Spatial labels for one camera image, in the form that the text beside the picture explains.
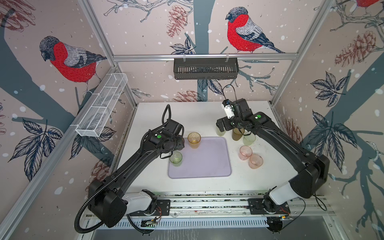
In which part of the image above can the tall pale green textured glass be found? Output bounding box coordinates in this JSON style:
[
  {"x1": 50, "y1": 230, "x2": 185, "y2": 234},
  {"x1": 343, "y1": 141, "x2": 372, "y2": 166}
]
[{"x1": 216, "y1": 127, "x2": 226, "y2": 137}]

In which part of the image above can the smooth green glass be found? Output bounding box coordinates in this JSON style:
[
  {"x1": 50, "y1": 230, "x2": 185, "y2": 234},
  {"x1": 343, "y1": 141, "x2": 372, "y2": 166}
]
[{"x1": 170, "y1": 151, "x2": 183, "y2": 167}]

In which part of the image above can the smooth yellow glass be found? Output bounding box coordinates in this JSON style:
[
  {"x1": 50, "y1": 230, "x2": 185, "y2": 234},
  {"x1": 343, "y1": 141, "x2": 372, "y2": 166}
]
[{"x1": 188, "y1": 132, "x2": 202, "y2": 149}]

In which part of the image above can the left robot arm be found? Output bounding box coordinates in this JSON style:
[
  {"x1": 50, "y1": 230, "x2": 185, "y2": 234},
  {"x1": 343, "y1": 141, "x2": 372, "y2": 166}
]
[{"x1": 77, "y1": 119, "x2": 185, "y2": 233}]

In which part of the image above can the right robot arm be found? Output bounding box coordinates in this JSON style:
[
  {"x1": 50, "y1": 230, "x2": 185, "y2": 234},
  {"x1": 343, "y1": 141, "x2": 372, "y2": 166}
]
[{"x1": 216, "y1": 99, "x2": 330, "y2": 212}]

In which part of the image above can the lilac plastic tray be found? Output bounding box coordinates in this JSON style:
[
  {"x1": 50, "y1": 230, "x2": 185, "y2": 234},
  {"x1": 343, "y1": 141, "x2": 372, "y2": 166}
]
[{"x1": 168, "y1": 137, "x2": 232, "y2": 179}]

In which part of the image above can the amber textured glass right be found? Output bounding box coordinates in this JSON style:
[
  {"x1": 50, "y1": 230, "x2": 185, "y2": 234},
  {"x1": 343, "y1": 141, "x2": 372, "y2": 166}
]
[{"x1": 232, "y1": 128, "x2": 245, "y2": 141}]

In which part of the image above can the pink glass upper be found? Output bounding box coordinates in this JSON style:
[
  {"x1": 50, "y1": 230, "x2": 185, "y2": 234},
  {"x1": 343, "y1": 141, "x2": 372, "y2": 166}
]
[{"x1": 239, "y1": 146, "x2": 253, "y2": 161}]

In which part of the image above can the pink glass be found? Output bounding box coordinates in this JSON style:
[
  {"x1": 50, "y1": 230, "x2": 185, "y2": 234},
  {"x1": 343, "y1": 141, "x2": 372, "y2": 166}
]
[
  {"x1": 249, "y1": 154, "x2": 264, "y2": 169},
  {"x1": 239, "y1": 146, "x2": 253, "y2": 161}
]

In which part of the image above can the pink glass lower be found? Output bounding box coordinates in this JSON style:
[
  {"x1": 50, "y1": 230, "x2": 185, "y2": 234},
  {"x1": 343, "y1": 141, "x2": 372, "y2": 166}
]
[{"x1": 249, "y1": 154, "x2": 264, "y2": 169}]

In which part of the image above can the black hanging basket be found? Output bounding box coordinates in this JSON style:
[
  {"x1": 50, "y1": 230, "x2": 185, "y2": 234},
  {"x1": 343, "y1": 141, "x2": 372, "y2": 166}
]
[{"x1": 174, "y1": 58, "x2": 239, "y2": 80}]

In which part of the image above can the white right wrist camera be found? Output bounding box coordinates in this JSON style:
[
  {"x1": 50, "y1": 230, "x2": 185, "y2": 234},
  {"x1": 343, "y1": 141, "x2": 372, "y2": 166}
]
[{"x1": 222, "y1": 99, "x2": 235, "y2": 119}]

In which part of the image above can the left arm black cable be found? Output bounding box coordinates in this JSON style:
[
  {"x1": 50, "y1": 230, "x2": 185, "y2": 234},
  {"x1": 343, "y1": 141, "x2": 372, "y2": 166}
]
[{"x1": 74, "y1": 104, "x2": 172, "y2": 235}]

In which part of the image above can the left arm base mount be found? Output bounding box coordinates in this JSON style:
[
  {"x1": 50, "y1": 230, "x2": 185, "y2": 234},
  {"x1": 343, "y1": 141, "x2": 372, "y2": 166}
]
[{"x1": 129, "y1": 199, "x2": 171, "y2": 217}]

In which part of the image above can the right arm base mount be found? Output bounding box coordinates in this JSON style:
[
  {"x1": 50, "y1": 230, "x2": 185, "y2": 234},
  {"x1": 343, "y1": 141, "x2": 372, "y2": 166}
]
[{"x1": 247, "y1": 193, "x2": 291, "y2": 215}]

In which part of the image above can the white wire mesh basket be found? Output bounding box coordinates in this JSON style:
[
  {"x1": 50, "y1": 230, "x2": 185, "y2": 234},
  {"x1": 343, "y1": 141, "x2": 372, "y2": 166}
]
[{"x1": 76, "y1": 73, "x2": 128, "y2": 137}]

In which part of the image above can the horizontal aluminium rail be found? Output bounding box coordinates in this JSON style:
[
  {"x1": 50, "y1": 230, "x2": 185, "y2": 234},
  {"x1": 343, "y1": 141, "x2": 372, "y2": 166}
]
[{"x1": 113, "y1": 53, "x2": 299, "y2": 63}]

